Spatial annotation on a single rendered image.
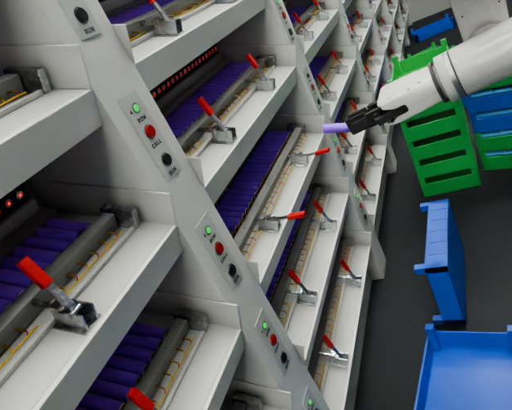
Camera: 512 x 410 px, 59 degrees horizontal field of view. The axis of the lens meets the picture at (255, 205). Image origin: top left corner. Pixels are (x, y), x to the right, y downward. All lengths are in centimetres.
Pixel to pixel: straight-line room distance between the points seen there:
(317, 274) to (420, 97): 46
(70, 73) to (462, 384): 102
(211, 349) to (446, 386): 67
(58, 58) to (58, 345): 31
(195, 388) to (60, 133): 37
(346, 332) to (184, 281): 60
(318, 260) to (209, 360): 49
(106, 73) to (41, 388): 35
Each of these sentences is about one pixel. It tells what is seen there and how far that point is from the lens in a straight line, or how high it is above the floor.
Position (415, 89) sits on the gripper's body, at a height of 69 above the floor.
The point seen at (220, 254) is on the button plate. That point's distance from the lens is 67.
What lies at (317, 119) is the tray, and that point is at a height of 58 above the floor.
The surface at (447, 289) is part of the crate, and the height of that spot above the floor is 13.
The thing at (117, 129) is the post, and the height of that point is 88.
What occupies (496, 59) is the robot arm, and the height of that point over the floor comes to 69.
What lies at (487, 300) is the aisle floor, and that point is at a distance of 137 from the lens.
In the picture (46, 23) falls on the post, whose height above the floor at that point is 101.
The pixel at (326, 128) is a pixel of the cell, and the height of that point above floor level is 66.
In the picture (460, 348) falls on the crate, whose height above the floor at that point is 0.
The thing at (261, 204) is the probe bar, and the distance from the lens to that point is 92.
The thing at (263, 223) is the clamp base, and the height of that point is 56.
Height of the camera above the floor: 95
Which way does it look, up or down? 24 degrees down
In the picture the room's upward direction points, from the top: 28 degrees counter-clockwise
